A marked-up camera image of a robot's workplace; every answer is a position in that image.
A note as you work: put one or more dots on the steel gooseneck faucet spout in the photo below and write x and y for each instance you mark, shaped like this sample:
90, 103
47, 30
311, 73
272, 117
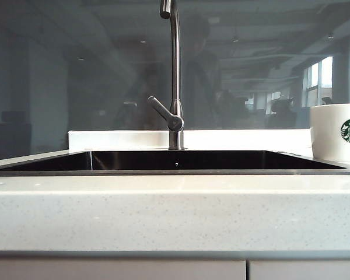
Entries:
175, 58

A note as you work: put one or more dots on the wide grey cabinet door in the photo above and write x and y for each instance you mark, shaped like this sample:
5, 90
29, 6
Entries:
116, 270

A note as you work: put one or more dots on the black undermount sink basin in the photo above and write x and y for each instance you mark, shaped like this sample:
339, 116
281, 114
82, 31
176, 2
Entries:
192, 160

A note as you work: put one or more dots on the narrow grey cabinet door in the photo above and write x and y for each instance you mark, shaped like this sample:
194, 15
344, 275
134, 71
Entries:
306, 270

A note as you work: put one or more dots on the white Starbucks logo mug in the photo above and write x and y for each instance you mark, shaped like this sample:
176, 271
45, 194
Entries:
326, 134

